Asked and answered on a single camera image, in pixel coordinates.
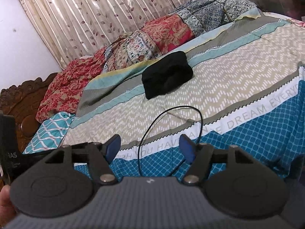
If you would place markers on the carved wooden headboard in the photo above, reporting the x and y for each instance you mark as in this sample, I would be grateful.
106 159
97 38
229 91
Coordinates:
22 102

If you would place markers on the patterned bedsheet with text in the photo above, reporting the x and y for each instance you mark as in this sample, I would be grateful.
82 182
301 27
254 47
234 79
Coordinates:
247 90

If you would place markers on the colourful patchwork quilt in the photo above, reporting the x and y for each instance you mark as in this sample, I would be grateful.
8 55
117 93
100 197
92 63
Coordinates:
153 40

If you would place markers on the black phone on mount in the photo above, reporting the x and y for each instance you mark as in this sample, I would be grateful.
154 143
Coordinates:
10 154

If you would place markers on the person's hand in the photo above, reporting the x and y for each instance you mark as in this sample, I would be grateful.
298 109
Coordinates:
7 210

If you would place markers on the teal lattice pillow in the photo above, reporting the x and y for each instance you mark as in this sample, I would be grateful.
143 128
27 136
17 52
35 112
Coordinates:
50 133

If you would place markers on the black pants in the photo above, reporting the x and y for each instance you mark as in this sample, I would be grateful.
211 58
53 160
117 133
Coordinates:
166 75

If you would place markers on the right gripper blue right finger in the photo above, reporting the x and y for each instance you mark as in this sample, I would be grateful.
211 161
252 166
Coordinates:
187 148

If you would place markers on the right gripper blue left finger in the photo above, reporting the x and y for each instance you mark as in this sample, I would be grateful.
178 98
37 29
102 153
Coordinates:
111 148

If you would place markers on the beige leaf-print curtain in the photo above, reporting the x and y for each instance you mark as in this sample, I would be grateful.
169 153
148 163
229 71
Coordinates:
74 28

